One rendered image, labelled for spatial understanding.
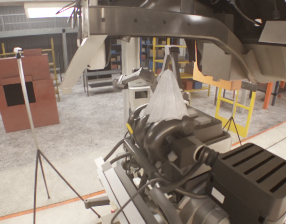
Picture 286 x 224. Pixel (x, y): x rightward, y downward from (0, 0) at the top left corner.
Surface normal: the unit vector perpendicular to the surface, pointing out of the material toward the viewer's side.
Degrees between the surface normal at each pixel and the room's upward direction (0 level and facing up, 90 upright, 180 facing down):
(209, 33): 90
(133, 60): 90
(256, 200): 80
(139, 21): 90
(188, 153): 90
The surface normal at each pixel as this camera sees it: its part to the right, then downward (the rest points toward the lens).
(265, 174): 0.00, -0.93
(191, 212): -0.68, -0.48
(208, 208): -0.18, -0.81
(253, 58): 0.36, 0.40
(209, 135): 0.44, 0.14
